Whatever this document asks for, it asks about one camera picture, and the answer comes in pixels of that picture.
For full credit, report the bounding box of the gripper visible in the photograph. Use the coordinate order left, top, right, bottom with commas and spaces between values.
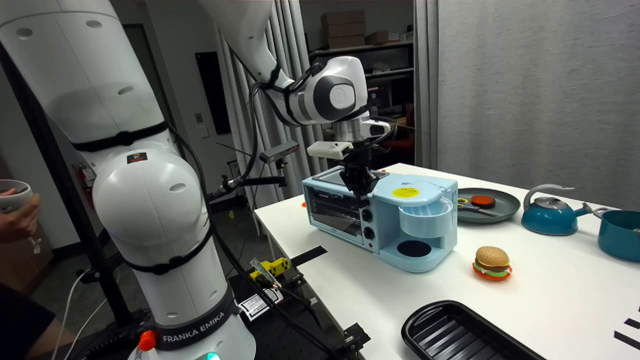
341, 142, 382, 200

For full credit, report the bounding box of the toy oven door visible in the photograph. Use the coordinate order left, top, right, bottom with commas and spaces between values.
304, 185, 366, 246

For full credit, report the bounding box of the light blue toy breakfast station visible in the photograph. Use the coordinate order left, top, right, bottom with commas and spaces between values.
301, 165, 459, 274

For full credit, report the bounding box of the light blue filter basket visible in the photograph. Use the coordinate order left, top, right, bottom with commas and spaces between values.
398, 197, 454, 240

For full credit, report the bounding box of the shelf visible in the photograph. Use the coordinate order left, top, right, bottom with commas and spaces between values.
307, 9, 416, 168

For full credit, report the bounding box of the grey toy utensil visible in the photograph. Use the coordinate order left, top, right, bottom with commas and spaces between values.
457, 198, 502, 218

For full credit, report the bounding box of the yellow clamp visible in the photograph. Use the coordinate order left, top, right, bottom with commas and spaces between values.
249, 257, 292, 282

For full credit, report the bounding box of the grey green plate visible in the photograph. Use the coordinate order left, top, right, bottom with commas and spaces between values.
456, 188, 522, 224

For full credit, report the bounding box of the white curtain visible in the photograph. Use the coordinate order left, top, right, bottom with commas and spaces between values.
214, 0, 332, 211

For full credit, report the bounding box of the stack of cardboard boxes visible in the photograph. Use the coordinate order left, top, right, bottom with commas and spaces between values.
321, 10, 367, 50

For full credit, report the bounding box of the toy burger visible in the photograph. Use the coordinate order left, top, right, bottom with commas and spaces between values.
472, 245, 513, 282

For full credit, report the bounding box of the white label tag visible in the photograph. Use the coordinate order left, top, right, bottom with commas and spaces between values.
238, 287, 284, 321

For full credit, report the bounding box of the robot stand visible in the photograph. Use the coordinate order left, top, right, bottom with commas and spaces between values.
65, 267, 372, 360

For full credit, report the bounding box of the black ribbed tray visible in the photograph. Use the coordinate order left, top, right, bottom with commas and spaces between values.
401, 300, 547, 360

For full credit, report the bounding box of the teal toy kettle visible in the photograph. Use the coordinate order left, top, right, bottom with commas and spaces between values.
521, 184, 596, 237

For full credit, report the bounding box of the grey curtain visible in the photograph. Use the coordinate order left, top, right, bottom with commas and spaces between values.
413, 0, 640, 212

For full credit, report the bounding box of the teal toy pot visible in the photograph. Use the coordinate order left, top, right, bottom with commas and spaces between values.
592, 207, 640, 263

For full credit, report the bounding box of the white bottle orange cap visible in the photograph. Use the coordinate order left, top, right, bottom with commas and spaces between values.
127, 330, 160, 360

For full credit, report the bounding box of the person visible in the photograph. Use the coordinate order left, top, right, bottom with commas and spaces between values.
0, 187, 77, 360

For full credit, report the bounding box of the brown cabinet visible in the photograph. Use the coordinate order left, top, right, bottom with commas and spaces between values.
0, 234, 54, 295

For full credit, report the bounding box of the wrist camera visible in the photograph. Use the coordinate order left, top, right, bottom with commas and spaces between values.
307, 141, 354, 160

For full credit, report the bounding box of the camera on mount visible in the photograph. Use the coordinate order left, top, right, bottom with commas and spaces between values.
207, 140, 301, 202

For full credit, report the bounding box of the white cable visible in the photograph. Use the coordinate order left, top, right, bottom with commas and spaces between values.
50, 269, 110, 360

